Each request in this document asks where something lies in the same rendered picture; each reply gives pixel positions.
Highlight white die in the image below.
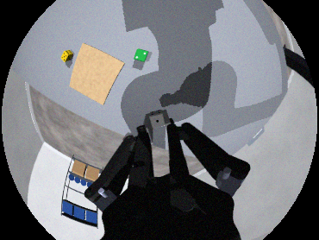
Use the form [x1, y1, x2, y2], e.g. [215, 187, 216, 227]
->
[149, 110, 165, 128]

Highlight green die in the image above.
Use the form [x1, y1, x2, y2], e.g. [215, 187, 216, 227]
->
[134, 48, 148, 62]

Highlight tan square mat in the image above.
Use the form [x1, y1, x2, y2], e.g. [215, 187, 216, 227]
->
[70, 43, 125, 105]

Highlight yellow die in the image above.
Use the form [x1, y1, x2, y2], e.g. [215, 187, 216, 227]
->
[61, 50, 73, 62]

